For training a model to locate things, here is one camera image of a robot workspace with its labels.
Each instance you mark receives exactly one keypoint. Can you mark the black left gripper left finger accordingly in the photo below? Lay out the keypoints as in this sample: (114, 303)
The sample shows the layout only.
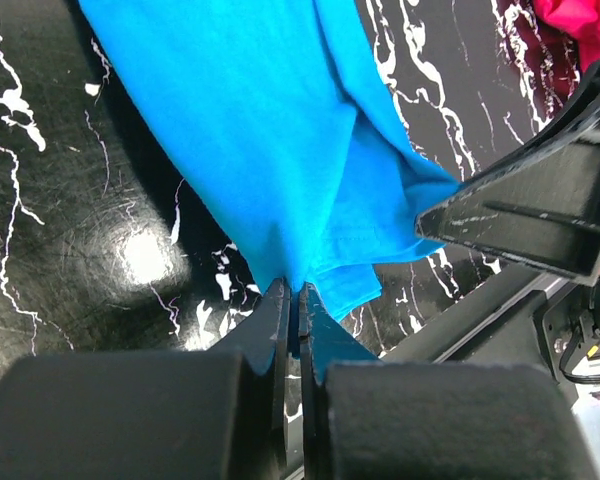
(153, 414)

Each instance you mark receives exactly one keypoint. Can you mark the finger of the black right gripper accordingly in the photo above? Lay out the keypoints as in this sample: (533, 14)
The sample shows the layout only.
(539, 205)

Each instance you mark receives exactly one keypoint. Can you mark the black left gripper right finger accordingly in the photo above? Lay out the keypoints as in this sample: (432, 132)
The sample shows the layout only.
(367, 419)

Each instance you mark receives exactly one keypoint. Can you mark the blue t shirt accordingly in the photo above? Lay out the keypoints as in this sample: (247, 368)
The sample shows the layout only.
(275, 114)

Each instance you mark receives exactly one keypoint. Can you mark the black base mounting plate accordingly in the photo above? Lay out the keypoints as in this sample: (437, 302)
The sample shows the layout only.
(515, 317)

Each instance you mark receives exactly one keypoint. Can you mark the magenta t shirt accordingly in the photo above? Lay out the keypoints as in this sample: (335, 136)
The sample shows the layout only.
(580, 19)

